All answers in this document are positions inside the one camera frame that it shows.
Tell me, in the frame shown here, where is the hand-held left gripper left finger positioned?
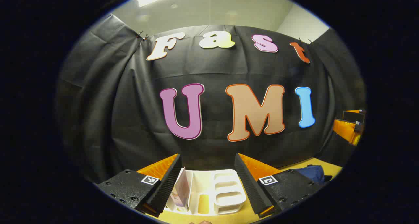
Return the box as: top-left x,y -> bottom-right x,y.
97,154 -> 182,218

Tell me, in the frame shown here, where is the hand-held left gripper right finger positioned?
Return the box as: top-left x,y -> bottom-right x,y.
234,153 -> 323,218

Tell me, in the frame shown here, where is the pink cover book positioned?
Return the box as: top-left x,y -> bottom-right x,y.
170,167 -> 190,207

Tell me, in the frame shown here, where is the white plastic bookshelf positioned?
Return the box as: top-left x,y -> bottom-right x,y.
164,168 -> 247,216

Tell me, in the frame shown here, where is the blue schoolbag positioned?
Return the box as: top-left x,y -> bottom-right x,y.
296,165 -> 333,184

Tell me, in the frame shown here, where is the black backdrop cloth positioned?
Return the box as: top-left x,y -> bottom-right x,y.
56,14 -> 366,185

